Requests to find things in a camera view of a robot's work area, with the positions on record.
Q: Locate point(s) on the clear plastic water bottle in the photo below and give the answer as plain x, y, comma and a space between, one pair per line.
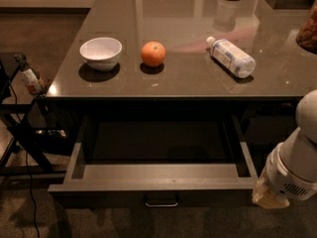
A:
235, 60

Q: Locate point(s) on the metal drawer handle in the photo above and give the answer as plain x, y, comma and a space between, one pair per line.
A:
161, 199

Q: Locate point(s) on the orange fruit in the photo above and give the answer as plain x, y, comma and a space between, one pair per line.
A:
153, 54

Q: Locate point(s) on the black side table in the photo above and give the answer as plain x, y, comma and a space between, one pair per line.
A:
31, 122

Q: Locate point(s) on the white ceramic bowl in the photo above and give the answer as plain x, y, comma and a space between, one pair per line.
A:
101, 53

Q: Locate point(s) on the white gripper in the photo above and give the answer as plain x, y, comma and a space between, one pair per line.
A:
283, 178

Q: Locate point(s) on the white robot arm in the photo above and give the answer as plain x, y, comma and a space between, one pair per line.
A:
290, 170

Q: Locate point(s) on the dark counter cabinet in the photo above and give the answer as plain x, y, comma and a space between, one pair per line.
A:
189, 84

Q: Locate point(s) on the small labelled bottle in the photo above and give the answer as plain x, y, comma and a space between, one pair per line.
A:
31, 78

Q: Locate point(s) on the dark top drawer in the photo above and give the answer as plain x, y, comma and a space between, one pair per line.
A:
204, 162

